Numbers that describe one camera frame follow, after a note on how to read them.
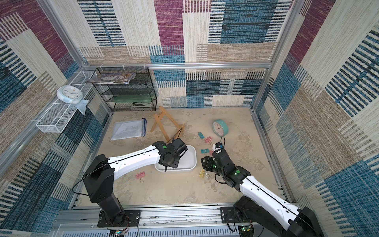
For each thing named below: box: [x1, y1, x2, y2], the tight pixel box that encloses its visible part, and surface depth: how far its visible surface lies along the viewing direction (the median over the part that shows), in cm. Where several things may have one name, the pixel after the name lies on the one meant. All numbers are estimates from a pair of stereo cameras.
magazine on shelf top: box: [84, 72, 137, 85], surface depth 87 cm
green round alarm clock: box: [211, 118, 229, 138], surface depth 100 cm
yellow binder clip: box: [198, 168, 206, 179], surface depth 89 cm
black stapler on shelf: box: [132, 101, 152, 107], surface depth 111 cm
